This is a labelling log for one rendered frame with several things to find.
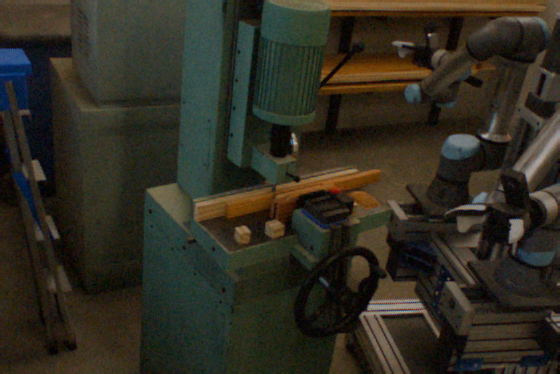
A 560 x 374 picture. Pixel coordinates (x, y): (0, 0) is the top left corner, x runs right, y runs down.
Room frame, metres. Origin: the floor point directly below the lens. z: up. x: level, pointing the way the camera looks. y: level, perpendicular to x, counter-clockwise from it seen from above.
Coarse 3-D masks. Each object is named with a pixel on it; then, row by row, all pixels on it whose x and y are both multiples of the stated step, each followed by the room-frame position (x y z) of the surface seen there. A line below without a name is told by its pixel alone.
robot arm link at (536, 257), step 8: (536, 232) 1.30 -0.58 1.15; (544, 232) 1.29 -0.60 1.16; (552, 232) 1.29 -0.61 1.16; (528, 240) 1.31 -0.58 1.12; (536, 240) 1.30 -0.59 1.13; (544, 240) 1.29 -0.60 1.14; (552, 240) 1.29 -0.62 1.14; (520, 248) 1.33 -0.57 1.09; (528, 248) 1.31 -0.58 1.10; (536, 248) 1.30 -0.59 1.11; (544, 248) 1.29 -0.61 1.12; (552, 248) 1.29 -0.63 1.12; (520, 256) 1.32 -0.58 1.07; (528, 256) 1.30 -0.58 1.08; (536, 256) 1.29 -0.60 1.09; (544, 256) 1.29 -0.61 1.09; (552, 256) 1.30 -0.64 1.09; (536, 264) 1.29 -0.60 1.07; (544, 264) 1.29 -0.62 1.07
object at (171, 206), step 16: (160, 192) 1.87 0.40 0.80; (176, 192) 1.88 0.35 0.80; (144, 208) 1.87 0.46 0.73; (160, 208) 1.79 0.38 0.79; (176, 208) 1.78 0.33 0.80; (160, 224) 1.78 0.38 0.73; (176, 224) 1.70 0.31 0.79; (176, 240) 1.70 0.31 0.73; (192, 256) 1.61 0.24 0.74; (208, 256) 1.55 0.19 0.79; (208, 272) 1.54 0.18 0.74; (224, 272) 1.48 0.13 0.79; (272, 272) 1.51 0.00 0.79; (288, 272) 1.55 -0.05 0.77; (304, 272) 1.59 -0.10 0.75; (336, 272) 1.67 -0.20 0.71; (224, 288) 1.47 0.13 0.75; (240, 288) 1.44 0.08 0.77; (256, 288) 1.48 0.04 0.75; (272, 288) 1.52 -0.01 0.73
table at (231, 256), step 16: (352, 192) 1.86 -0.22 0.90; (384, 208) 1.78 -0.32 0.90; (192, 224) 1.57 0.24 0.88; (208, 224) 1.54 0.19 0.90; (224, 224) 1.56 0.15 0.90; (240, 224) 1.57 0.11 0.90; (256, 224) 1.58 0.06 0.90; (288, 224) 1.60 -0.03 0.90; (368, 224) 1.73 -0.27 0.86; (384, 224) 1.78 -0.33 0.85; (208, 240) 1.50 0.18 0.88; (224, 240) 1.47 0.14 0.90; (256, 240) 1.50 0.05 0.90; (272, 240) 1.51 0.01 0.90; (288, 240) 1.54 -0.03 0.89; (224, 256) 1.43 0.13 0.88; (240, 256) 1.44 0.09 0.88; (256, 256) 1.47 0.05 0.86; (272, 256) 1.51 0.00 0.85; (304, 256) 1.50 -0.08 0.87; (352, 256) 1.57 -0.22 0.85
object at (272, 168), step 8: (256, 144) 1.75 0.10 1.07; (264, 144) 1.76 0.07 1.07; (256, 152) 1.72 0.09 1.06; (264, 152) 1.71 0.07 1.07; (256, 160) 1.72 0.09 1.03; (264, 160) 1.69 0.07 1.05; (272, 160) 1.66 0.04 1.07; (280, 160) 1.67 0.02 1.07; (288, 160) 1.67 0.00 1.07; (296, 160) 1.68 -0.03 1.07; (256, 168) 1.72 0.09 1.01; (264, 168) 1.69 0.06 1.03; (272, 168) 1.66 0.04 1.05; (280, 168) 1.64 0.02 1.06; (288, 168) 1.66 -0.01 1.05; (296, 168) 1.68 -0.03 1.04; (264, 176) 1.68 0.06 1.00; (272, 176) 1.65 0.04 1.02; (280, 176) 1.65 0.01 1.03; (288, 176) 1.66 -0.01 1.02; (280, 184) 1.65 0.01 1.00
